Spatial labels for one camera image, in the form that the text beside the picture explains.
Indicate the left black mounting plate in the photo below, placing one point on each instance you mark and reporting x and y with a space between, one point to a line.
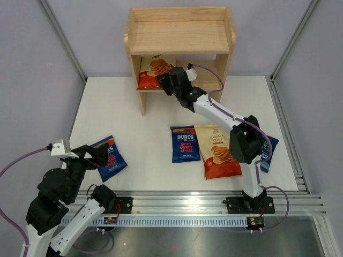
123 205

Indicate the wooden two-tier shelf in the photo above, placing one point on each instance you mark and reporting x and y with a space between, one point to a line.
205 35

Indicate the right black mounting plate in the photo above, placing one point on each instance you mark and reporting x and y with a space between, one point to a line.
239 205

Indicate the black mounting plate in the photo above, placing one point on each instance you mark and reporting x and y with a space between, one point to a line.
239 205
123 205

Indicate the cassava chips bag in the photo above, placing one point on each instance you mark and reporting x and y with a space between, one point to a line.
153 66
214 147

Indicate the blue sea salt vinegar bag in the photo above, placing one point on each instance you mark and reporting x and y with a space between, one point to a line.
267 153

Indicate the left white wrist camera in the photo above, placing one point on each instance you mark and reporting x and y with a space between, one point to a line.
61 149

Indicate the blue burts chilli bag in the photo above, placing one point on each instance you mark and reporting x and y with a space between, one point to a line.
116 162
185 144

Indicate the white slotted cable duct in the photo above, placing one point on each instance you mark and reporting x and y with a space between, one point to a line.
163 222

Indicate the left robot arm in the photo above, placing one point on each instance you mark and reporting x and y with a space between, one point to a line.
58 189

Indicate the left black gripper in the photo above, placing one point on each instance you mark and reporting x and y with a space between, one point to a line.
99 153

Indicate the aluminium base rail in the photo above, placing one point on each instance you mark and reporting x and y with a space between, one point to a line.
210 203

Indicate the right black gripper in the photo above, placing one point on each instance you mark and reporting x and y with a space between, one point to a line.
164 80

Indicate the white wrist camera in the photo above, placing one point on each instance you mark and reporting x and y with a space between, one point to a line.
61 149
191 72

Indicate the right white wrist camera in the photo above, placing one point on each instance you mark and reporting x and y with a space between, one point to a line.
191 72

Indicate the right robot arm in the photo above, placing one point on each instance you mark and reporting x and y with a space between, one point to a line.
245 138

